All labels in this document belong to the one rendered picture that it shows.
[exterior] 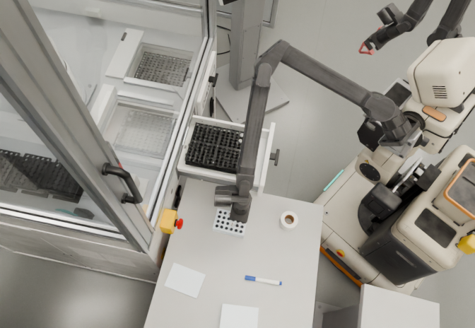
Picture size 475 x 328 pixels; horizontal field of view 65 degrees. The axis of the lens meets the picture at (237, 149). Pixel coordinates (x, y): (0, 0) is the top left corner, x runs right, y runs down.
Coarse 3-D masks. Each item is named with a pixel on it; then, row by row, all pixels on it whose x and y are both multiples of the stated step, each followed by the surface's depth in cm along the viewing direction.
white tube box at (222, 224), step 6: (222, 210) 146; (216, 216) 145; (222, 216) 145; (228, 216) 145; (216, 222) 144; (222, 222) 146; (228, 222) 144; (234, 222) 144; (240, 222) 144; (216, 228) 143; (222, 228) 143; (228, 228) 143; (234, 228) 143; (240, 228) 143; (228, 234) 145; (234, 234) 143; (240, 234) 142
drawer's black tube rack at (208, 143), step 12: (204, 132) 154; (216, 132) 151; (228, 132) 151; (240, 132) 151; (192, 144) 148; (204, 144) 148; (216, 144) 148; (228, 144) 148; (240, 144) 149; (192, 156) 148; (204, 156) 145; (216, 156) 146; (228, 156) 146; (216, 168) 147; (228, 168) 144
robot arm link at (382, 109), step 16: (272, 48) 110; (288, 48) 109; (256, 64) 110; (272, 64) 110; (288, 64) 111; (304, 64) 111; (320, 64) 112; (320, 80) 113; (336, 80) 113; (352, 96) 115; (368, 96) 113; (384, 112) 114
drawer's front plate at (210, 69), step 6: (210, 60) 164; (210, 66) 163; (210, 72) 163; (204, 78) 160; (204, 84) 158; (210, 84) 170; (204, 90) 158; (198, 96) 155; (204, 96) 161; (198, 102) 154; (204, 102) 164; (198, 108) 158; (198, 114) 162
